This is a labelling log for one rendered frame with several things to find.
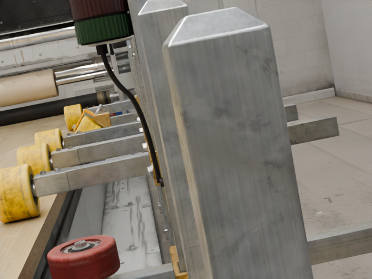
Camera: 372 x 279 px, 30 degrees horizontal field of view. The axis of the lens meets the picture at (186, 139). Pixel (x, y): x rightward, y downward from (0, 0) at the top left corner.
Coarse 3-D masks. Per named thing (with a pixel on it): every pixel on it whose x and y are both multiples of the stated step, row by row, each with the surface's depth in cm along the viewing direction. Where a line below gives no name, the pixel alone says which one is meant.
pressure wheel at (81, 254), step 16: (80, 240) 82; (96, 240) 82; (112, 240) 80; (48, 256) 79; (64, 256) 77; (80, 256) 76; (96, 256) 77; (112, 256) 78; (64, 272) 77; (80, 272) 76; (96, 272) 77; (112, 272) 78
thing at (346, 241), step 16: (352, 224) 84; (368, 224) 83; (320, 240) 81; (336, 240) 81; (352, 240) 81; (368, 240) 81; (320, 256) 81; (336, 256) 81; (352, 256) 82; (128, 272) 82; (144, 272) 81; (160, 272) 80
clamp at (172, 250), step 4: (172, 248) 85; (172, 252) 83; (176, 252) 83; (172, 256) 82; (176, 256) 81; (172, 260) 80; (176, 260) 80; (172, 264) 81; (176, 264) 78; (176, 268) 77; (176, 272) 76; (180, 272) 75; (184, 272) 75; (176, 276) 75; (180, 276) 75; (184, 276) 75
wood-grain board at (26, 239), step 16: (16, 128) 279; (32, 128) 264; (48, 128) 250; (64, 128) 238; (0, 144) 225; (16, 144) 215; (32, 144) 206; (0, 160) 183; (16, 160) 176; (64, 192) 129; (48, 208) 108; (0, 224) 103; (16, 224) 101; (32, 224) 99; (48, 224) 103; (0, 240) 93; (16, 240) 91; (32, 240) 90; (0, 256) 85; (16, 256) 83; (32, 256) 85; (0, 272) 78; (16, 272) 77; (32, 272) 83
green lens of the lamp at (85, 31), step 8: (112, 16) 70; (120, 16) 71; (128, 16) 72; (80, 24) 71; (88, 24) 70; (96, 24) 70; (104, 24) 70; (112, 24) 71; (120, 24) 71; (128, 24) 72; (80, 32) 71; (88, 32) 71; (96, 32) 70; (104, 32) 70; (112, 32) 71; (120, 32) 71; (128, 32) 72; (80, 40) 72; (88, 40) 71; (96, 40) 71
